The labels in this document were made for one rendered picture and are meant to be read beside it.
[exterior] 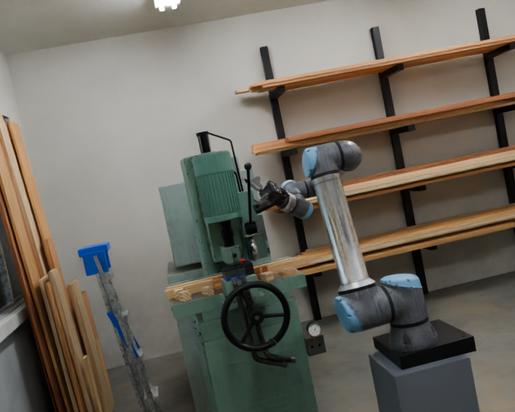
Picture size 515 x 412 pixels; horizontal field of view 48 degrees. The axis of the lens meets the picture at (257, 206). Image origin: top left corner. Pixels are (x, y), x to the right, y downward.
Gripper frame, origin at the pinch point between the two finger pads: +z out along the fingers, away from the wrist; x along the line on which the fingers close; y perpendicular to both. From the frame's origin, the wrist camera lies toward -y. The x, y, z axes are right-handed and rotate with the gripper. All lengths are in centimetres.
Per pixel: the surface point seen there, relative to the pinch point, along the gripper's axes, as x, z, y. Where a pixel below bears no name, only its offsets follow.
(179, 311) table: 35, 13, -48
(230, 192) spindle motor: -1.2, 5.3, -5.3
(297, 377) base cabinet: 62, -41, -44
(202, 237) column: -7.7, -3.6, -38.2
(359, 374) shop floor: 19, -148, -79
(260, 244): 0.5, -27.5, -24.7
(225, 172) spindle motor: -6.5, 10.8, -0.1
